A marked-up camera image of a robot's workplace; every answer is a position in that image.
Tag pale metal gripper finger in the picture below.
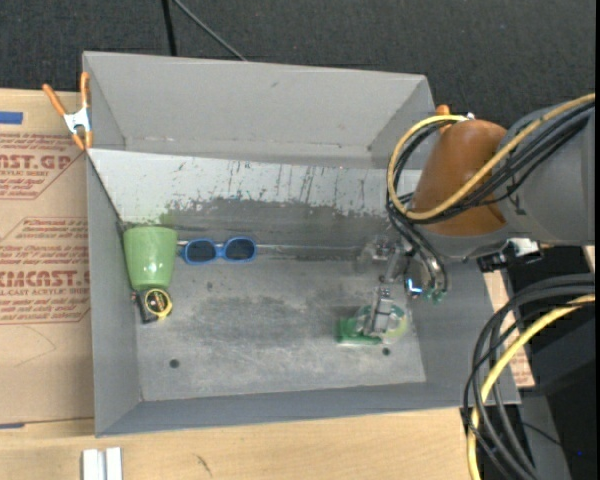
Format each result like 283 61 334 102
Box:
370 286 396 335
359 234 396 270

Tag green clear tape dispenser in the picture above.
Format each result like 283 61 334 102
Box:
335 299 413 347

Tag grey metal bin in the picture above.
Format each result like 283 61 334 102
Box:
81 50 522 438

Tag blue sunglasses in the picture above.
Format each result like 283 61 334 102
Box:
178 236 258 266

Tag yellow and black tape measure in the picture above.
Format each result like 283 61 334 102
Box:
131 287 175 325

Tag green cup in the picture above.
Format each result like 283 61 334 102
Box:
122 224 180 293

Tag brown cardboard board, red print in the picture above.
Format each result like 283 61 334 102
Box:
0 86 96 428

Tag black cylinder on white bracket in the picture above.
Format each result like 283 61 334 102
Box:
477 238 543 272

